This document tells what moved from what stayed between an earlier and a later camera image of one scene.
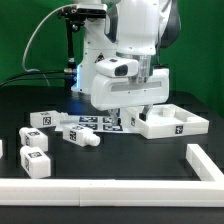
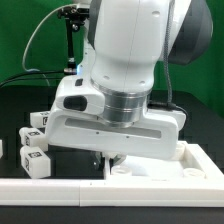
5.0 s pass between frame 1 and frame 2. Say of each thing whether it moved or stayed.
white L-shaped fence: stayed
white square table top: moved
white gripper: moved
